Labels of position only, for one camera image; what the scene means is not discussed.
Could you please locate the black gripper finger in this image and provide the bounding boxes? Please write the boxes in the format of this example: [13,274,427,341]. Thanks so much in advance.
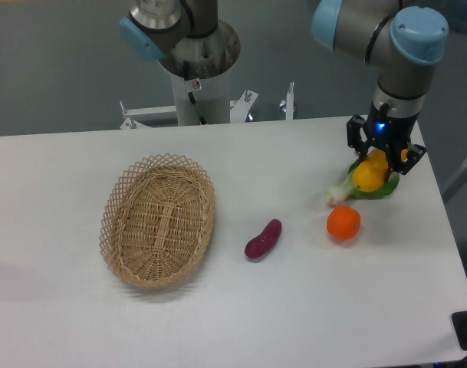
[346,115,371,161]
[384,143,426,182]

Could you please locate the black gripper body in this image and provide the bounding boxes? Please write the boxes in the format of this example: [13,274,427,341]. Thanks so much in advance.
[364,105,418,161]

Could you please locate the yellow mango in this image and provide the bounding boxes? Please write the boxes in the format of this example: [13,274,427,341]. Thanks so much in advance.
[352,149,389,192]

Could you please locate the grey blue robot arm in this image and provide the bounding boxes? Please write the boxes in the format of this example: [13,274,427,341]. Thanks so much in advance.
[119,1,449,176]

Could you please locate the green bok choy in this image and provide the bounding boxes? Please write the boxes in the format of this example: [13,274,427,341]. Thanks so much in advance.
[324,162,400,207]

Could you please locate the orange fruit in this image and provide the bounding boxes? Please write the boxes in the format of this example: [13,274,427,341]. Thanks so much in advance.
[326,205,361,242]

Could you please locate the purple sweet potato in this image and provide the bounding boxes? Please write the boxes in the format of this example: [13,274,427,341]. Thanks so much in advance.
[244,218,282,260]

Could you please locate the woven wicker basket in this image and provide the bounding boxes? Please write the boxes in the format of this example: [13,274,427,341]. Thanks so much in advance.
[100,153,215,290]

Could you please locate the white frame at right edge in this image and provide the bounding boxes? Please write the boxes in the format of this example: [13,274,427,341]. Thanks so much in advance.
[441,157,467,203]

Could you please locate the white metal base frame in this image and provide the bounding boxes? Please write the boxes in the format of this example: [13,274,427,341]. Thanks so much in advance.
[120,81,297,130]

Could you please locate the black cable on pedestal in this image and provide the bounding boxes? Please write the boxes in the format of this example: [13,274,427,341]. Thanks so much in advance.
[183,60,208,126]

